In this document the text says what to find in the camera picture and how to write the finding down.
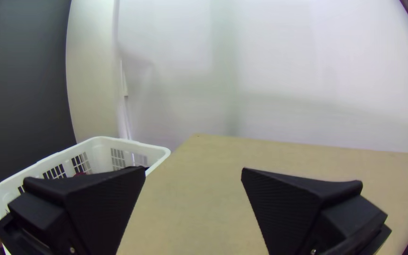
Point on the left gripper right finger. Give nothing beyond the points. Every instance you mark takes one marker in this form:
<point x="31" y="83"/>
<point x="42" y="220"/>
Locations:
<point x="289" y="209"/>

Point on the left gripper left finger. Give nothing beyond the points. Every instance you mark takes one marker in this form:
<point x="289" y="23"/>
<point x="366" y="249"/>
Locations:
<point x="94" y="209"/>

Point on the heap of clothes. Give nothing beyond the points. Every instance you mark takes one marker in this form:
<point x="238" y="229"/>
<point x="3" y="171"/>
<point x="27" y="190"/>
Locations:
<point x="80" y="174"/>

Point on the white laundry basket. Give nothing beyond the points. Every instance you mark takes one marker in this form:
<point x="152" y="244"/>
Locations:
<point x="97" y="142"/>

